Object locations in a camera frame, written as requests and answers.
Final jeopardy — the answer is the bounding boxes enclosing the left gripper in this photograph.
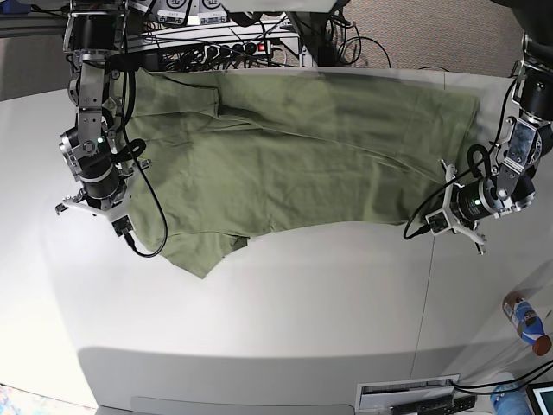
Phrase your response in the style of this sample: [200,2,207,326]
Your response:
[425,160,497,254]

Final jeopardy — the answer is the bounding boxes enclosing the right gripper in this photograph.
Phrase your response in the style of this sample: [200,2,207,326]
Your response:
[55,158,151,236]

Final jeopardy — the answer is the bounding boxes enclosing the green T-shirt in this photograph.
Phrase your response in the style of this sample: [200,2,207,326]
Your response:
[126,70,480,278]

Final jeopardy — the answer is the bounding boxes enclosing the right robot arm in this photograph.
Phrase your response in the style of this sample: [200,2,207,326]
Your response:
[55,1,151,237]

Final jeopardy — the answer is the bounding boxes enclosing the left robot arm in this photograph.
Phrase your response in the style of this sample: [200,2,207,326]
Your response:
[416,1,552,253]

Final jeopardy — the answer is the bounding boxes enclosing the brown bottle blue label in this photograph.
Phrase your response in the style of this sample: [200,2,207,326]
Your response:
[502,291,552,356]

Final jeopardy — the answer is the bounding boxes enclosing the white tray with black device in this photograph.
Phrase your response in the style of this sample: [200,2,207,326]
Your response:
[355,373,460,413]

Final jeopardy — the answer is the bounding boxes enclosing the blue water bottle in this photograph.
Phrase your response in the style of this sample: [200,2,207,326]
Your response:
[490,382,532,415]

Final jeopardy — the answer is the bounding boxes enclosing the laptop screen corner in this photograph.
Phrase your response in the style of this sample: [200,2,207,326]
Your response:
[526,382,553,415]

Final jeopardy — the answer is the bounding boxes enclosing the white power strip red switch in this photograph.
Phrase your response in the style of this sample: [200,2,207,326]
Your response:
[203,41,273,59]

